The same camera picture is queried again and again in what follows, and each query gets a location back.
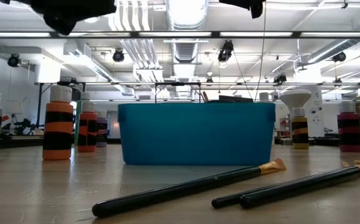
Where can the small orange paint bottle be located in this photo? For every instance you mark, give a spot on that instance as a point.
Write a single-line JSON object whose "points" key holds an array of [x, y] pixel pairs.
{"points": [[58, 107]]}

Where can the thick black paintbrush gold ferrule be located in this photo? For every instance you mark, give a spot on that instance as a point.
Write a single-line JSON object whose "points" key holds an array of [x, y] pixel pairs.
{"points": [[167, 193]]}

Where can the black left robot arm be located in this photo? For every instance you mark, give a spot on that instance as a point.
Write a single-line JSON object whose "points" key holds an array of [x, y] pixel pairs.
{"points": [[5, 1]]}

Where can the black background robot arm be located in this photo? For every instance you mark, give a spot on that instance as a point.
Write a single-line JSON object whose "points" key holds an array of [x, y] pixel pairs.
{"points": [[27, 127]]}

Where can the small red paint bottle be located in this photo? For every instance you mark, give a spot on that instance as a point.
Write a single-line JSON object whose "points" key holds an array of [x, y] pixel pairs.
{"points": [[88, 116]]}

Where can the small purple paint bottle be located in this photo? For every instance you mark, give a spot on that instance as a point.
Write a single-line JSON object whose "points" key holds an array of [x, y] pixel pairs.
{"points": [[102, 124]]}

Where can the small ochre paint bottle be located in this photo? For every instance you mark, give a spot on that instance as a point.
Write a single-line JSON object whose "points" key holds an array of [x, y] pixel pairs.
{"points": [[300, 119]]}

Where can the small magenta paint bottle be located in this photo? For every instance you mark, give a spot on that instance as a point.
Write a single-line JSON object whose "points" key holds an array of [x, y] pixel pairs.
{"points": [[349, 116]]}

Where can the dark background monitor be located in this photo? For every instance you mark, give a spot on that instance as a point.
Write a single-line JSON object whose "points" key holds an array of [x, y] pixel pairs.
{"points": [[243, 98]]}

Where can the white mushroom-shaped lamp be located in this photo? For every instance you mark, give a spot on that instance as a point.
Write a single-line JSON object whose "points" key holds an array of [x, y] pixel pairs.
{"points": [[294, 97]]}

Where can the white table lamp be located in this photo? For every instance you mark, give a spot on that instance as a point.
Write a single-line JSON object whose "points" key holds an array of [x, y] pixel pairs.
{"points": [[14, 107]]}

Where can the blue plastic bin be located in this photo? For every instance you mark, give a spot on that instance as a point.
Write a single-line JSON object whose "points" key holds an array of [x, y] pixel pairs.
{"points": [[195, 133]]}

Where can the silver ceiling air duct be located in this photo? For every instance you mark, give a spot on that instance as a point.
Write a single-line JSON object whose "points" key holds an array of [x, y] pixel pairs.
{"points": [[184, 51]]}

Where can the black background rig frame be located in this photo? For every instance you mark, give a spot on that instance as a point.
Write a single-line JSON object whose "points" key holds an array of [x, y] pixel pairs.
{"points": [[178, 83], [39, 102]]}

